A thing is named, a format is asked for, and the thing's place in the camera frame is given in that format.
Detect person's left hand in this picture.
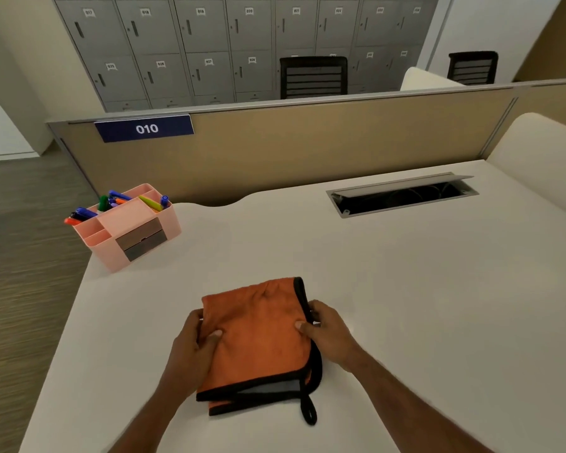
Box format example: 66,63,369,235
162,309,224,402

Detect person's right hand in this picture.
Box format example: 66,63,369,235
295,300,368,374

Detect orange cloth with black trim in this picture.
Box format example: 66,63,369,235
196,277,324,426

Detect person's left forearm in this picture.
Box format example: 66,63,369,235
101,375,200,453

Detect person's right forearm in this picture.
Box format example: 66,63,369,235
343,348,496,453

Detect pink desk organizer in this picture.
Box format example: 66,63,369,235
72,183,182,273

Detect bunch of coloured pens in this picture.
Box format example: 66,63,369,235
64,189,170,227

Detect beige desk partition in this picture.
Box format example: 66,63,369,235
47,77,566,208

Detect blue sign plate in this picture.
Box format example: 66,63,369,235
94,114,195,143

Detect black mesh office chair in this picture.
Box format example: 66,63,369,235
279,56,349,100
447,51,499,86

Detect cream rounded desk divider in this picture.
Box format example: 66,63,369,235
486,112,566,220
400,67,468,92

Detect metal desk cable tray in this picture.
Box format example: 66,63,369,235
325,172,479,218

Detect grey locker wall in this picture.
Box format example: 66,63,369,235
52,0,441,113

